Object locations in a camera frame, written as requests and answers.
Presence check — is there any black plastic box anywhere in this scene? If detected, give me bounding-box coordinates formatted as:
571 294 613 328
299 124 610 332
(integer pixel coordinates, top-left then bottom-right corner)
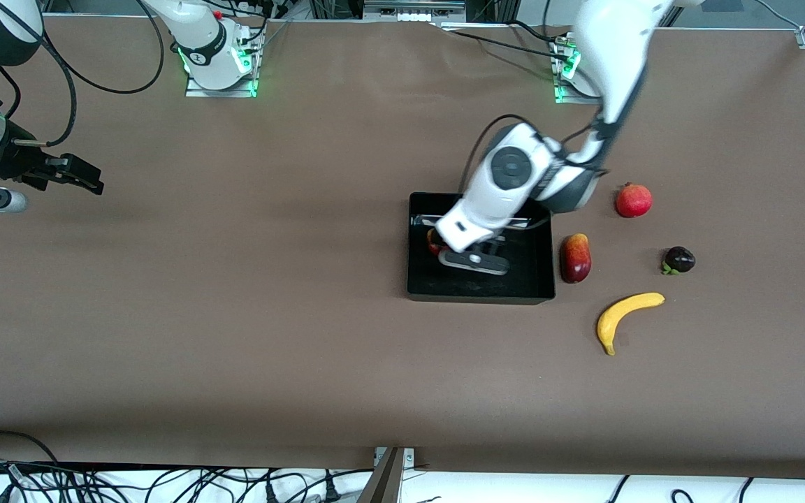
407 192 557 305

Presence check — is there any yellow banana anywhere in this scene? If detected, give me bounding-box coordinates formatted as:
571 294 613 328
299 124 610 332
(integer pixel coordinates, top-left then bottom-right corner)
597 292 666 356

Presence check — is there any red yellow mango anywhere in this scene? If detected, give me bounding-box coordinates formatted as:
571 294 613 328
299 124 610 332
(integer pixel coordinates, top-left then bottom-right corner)
559 233 593 284

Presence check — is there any red pomegranate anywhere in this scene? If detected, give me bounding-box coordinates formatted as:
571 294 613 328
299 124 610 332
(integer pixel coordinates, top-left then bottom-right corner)
615 182 654 219

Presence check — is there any dark purple mangosteen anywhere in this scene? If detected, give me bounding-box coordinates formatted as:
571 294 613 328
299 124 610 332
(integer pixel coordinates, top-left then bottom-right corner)
661 246 697 276

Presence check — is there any white power strip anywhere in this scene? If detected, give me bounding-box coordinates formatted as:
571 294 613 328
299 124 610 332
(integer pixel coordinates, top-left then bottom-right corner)
363 0 467 22

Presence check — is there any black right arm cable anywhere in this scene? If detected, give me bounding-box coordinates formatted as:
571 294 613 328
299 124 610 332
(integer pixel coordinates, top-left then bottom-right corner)
0 0 166 147

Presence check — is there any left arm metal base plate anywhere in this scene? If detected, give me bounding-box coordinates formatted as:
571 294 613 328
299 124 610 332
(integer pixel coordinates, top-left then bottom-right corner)
553 38 606 105

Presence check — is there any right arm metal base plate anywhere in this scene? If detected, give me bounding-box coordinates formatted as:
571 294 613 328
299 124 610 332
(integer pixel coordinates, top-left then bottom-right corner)
184 49 260 99

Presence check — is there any black cable on table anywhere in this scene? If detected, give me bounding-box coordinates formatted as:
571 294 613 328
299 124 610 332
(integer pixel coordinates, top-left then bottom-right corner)
444 20 571 60

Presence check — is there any silver metal bracket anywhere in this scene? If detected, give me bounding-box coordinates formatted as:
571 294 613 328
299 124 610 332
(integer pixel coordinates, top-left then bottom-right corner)
373 447 416 467

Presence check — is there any black looped cable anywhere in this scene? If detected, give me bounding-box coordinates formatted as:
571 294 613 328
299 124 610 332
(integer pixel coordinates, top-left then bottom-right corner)
0 430 61 465

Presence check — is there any dark metal post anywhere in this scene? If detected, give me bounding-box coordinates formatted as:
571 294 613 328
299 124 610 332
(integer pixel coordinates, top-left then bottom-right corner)
357 447 405 503

